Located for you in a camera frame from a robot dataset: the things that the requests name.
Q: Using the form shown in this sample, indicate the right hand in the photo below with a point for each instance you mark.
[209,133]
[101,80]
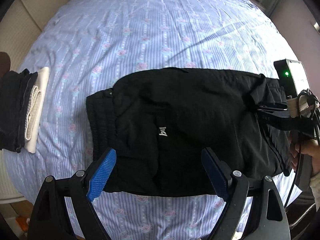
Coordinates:
[308,147]

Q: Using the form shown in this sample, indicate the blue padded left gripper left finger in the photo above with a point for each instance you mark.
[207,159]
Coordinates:
[99,172]

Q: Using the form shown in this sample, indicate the folded cream garment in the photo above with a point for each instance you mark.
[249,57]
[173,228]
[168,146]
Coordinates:
[34,110]

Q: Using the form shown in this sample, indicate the folded black garment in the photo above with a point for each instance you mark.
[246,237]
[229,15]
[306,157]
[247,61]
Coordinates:
[15,94]

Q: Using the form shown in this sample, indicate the black pants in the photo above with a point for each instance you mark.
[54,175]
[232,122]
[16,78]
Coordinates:
[159,121]

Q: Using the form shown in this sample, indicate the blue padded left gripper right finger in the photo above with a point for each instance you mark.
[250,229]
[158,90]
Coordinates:
[218,173]

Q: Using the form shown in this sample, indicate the floral striped bed sheet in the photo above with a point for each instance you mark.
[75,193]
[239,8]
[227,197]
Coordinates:
[90,44]

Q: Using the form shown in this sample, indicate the beige headboard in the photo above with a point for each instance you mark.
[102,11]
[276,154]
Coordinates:
[21,25]

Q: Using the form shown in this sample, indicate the black camera box green light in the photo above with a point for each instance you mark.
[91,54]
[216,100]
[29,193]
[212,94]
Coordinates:
[292,76]

